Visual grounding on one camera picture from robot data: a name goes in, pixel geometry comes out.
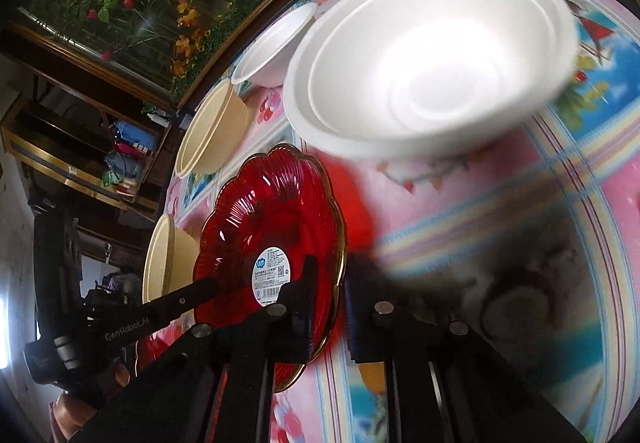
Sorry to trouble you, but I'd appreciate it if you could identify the grey blue water jug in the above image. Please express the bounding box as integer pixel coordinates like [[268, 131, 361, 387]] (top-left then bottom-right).
[[104, 151, 143, 183]]

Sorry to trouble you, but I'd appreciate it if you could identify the large red plastic plate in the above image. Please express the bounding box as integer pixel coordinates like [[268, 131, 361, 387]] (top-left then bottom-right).
[[136, 319, 184, 376]]

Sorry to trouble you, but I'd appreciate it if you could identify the blue thermos flask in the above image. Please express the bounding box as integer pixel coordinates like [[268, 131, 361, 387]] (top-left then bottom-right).
[[114, 121, 156, 150]]

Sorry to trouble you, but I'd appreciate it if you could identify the white foam bowl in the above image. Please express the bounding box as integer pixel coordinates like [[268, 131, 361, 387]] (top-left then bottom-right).
[[231, 3, 318, 88], [282, 0, 578, 160]]

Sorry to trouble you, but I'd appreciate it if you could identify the person's left hand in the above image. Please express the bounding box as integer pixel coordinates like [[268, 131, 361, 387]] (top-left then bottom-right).
[[49, 361, 130, 442]]

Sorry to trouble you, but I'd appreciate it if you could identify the colourful patterned tablecloth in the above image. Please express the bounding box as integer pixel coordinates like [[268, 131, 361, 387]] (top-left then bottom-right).
[[162, 0, 640, 443]]

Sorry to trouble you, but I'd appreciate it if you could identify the beige paper bowl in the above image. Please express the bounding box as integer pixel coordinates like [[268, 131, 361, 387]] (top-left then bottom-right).
[[142, 214, 200, 303], [175, 79, 250, 180]]

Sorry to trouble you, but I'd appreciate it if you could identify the small red plastic plate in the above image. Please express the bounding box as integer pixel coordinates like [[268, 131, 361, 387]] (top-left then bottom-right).
[[192, 142, 348, 393]]

